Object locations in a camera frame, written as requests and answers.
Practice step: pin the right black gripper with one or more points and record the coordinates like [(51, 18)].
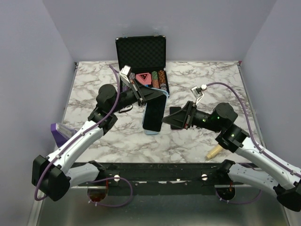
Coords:
[(178, 118)]

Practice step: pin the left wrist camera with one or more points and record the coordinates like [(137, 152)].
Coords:
[(124, 75)]

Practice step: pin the purple plastic card holder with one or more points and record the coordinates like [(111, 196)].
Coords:
[(61, 133)]

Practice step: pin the black aluminium poker chip case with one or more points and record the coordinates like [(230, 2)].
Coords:
[(142, 53)]

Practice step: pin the black smartphone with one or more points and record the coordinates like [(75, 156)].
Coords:
[(157, 105), (175, 109)]

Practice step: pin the beige wooden handle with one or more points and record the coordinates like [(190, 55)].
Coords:
[(213, 152)]

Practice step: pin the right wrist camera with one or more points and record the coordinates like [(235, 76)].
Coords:
[(198, 92)]

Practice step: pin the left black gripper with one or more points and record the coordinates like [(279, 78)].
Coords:
[(143, 93)]

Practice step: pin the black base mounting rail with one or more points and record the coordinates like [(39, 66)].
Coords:
[(162, 178)]

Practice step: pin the pink card deck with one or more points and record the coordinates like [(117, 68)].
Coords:
[(144, 78)]

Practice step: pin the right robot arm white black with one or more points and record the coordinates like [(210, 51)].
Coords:
[(277, 177)]

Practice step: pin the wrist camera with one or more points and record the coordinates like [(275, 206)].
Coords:
[(198, 92), (124, 75)]

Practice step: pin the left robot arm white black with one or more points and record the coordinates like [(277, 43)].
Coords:
[(54, 174)]

